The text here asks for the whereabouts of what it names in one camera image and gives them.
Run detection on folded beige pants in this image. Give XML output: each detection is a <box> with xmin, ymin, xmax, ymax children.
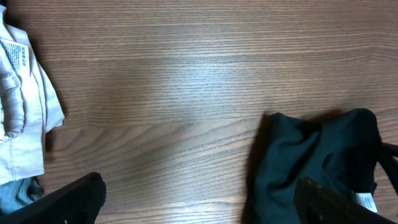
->
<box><xmin>1</xmin><ymin>22</ymin><xmax>65</xmax><ymax>184</ymax></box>

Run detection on folded light blue jeans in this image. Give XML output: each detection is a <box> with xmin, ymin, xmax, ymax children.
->
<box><xmin>1</xmin><ymin>177</ymin><xmax>43</xmax><ymax>216</ymax></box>

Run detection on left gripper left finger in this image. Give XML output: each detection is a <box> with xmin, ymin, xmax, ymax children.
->
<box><xmin>1</xmin><ymin>172</ymin><xmax>106</xmax><ymax>224</ymax></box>

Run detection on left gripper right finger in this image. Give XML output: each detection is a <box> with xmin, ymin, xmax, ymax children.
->
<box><xmin>294</xmin><ymin>177</ymin><xmax>395</xmax><ymax>224</ymax></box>

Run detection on black t-shirt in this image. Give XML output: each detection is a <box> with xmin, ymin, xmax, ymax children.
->
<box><xmin>243</xmin><ymin>108</ymin><xmax>397</xmax><ymax>223</ymax></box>

